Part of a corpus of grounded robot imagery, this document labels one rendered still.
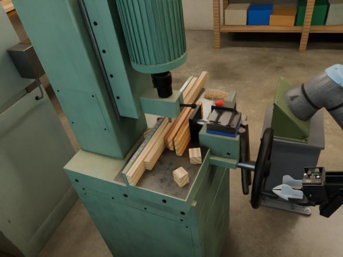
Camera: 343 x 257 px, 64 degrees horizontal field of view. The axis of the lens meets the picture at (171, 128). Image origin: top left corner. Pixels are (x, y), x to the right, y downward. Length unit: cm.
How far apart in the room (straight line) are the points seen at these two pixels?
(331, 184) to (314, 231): 105
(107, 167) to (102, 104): 28
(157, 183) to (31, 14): 63
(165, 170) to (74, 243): 118
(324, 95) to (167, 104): 80
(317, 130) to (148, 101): 99
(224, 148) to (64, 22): 62
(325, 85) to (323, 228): 88
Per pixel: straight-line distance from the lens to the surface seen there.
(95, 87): 94
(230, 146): 93
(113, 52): 87
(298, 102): 148
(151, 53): 79
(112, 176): 109
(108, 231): 150
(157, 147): 94
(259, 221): 186
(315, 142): 156
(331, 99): 145
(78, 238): 199
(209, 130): 93
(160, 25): 76
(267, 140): 93
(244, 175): 108
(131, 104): 95
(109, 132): 105
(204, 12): 436
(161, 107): 94
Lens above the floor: 158
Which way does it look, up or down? 39 degrees down
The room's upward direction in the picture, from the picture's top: 10 degrees counter-clockwise
